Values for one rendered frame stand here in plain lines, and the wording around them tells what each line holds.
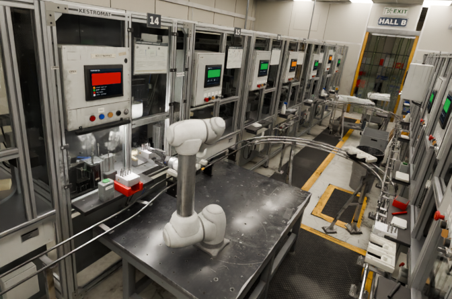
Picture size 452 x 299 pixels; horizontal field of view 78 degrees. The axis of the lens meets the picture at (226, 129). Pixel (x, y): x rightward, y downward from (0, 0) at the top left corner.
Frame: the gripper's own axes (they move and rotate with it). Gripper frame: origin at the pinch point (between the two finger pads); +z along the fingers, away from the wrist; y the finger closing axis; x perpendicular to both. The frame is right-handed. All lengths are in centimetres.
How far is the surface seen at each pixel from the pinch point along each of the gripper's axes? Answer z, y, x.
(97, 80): -2, 60, 45
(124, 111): -0.5, 38.4, 25.3
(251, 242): -91, -35, -2
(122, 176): -9.5, -2.2, 34.5
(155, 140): 21.9, -2.2, -25.1
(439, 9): -189, 216, -825
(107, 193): -12.2, -7.6, 47.9
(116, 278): 6, -104, 29
